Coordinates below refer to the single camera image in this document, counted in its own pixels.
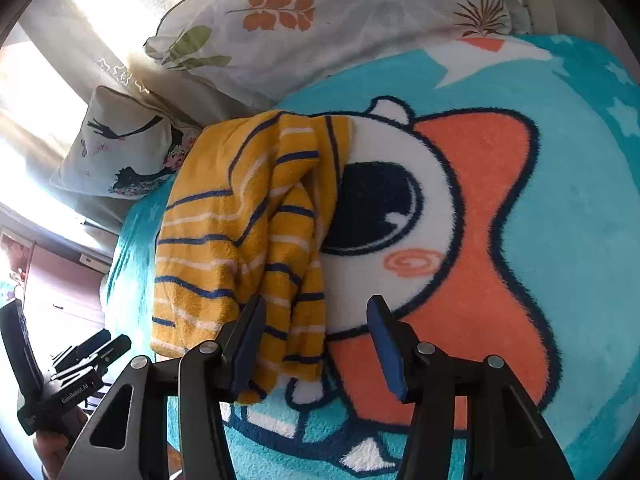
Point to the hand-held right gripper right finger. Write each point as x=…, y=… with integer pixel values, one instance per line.
x=388, y=355

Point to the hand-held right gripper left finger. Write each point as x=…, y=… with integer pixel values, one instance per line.
x=249, y=350

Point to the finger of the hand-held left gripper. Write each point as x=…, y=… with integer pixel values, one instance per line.
x=113, y=351
x=95, y=339

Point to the yellow striped sweater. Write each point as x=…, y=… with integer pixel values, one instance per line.
x=240, y=240

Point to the person's left hand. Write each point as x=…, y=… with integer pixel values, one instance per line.
x=55, y=447

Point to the wooden bedside cabinet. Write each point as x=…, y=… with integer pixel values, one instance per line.
x=55, y=285

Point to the turquoise cartoon printed blanket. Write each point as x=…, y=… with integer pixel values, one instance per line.
x=500, y=220

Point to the white figure print cushion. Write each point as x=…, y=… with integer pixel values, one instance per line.
x=125, y=145

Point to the beige star print curtain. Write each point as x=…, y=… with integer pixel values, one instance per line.
x=90, y=50

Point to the white leaf print pillow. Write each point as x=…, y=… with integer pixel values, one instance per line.
x=360, y=20

